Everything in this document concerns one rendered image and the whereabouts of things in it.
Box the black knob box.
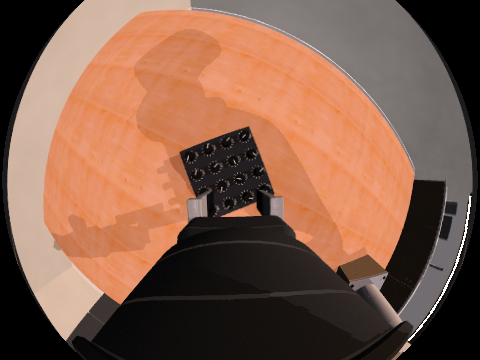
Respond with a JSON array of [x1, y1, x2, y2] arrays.
[[179, 126, 275, 217]]

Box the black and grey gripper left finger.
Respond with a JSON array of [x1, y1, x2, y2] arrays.
[[187, 191, 214, 223]]

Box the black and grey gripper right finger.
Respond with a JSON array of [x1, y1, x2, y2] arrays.
[[256, 190, 284, 220]]

